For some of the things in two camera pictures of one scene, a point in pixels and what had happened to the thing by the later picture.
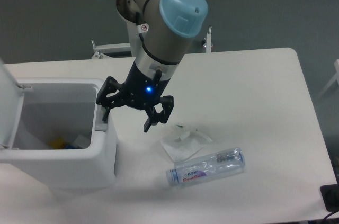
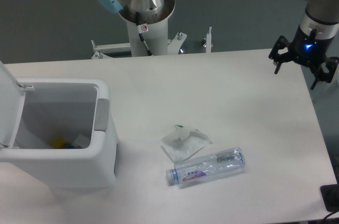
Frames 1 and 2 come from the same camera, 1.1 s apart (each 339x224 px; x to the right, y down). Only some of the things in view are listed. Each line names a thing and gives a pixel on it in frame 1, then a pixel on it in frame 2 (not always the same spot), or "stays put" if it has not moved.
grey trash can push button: (99, 125) stays put
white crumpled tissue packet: (183, 142) stays put
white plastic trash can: (52, 134) stays put
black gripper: (142, 88) -> (307, 48)
